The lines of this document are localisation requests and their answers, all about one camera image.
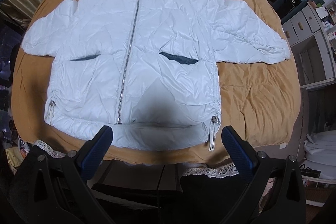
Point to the white folded bedding pile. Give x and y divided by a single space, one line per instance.
320 148

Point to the white lace bed skirt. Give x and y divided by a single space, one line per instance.
195 169

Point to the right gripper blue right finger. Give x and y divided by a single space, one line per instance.
240 151

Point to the white puffer jacket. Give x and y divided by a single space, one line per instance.
146 68

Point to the grey drawer cabinet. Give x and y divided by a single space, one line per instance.
311 48

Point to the mustard yellow quilt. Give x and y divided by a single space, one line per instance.
261 102

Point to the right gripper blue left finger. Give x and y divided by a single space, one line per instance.
93 151

